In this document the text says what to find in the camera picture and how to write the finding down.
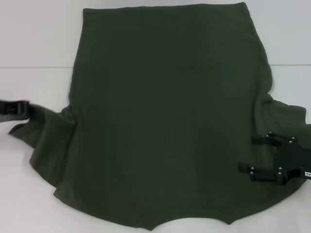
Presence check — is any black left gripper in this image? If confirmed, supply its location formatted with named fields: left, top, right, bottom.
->
left=0, top=100, right=31, bottom=115

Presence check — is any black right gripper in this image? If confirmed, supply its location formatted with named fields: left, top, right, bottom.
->
left=237, top=131, right=311, bottom=186

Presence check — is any dark green t-shirt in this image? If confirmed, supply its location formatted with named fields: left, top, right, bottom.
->
left=8, top=1, right=311, bottom=232

